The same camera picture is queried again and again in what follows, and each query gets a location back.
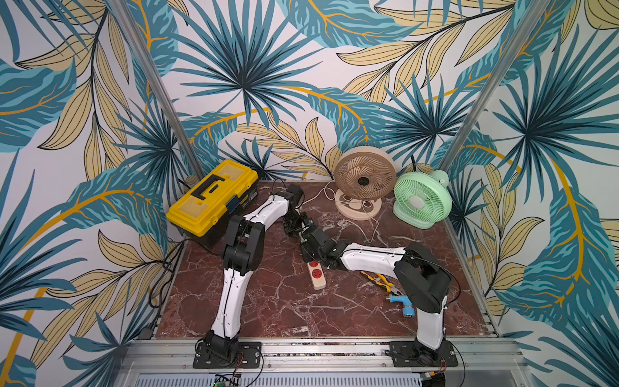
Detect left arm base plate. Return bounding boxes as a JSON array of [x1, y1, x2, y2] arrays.
[[192, 341, 262, 369]]

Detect yellow handled pliers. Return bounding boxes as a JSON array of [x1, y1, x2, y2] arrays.
[[361, 271, 403, 296]]

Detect metal frame post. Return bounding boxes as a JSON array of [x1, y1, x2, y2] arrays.
[[439, 0, 551, 172], [108, 0, 205, 180]]

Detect white fan cable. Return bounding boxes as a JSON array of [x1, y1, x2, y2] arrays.
[[301, 182, 383, 245]]

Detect aluminium front rail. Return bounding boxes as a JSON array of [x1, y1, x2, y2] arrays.
[[113, 337, 535, 386]]

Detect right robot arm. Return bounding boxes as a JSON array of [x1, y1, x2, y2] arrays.
[[300, 225, 451, 367]]

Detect beige red power strip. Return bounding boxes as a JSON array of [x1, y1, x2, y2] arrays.
[[307, 261, 327, 290]]

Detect right metal frame post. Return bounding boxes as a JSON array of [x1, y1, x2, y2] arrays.
[[439, 0, 551, 172]]

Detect green desk fan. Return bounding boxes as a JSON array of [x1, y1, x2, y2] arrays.
[[393, 170, 452, 230]]

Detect blue plastic pipe fitting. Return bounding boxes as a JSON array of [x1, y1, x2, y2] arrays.
[[387, 294, 416, 318]]

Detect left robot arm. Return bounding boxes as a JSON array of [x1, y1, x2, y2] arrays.
[[195, 184, 305, 368]]

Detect left metal frame post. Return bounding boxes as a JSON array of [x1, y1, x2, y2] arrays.
[[108, 0, 205, 180]]

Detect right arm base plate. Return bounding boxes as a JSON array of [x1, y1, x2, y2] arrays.
[[385, 340, 459, 369]]

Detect yellow black toolbox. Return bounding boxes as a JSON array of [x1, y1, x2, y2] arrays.
[[167, 160, 259, 248]]

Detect beige desk fan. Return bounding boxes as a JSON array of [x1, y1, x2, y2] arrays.
[[333, 146, 397, 221]]

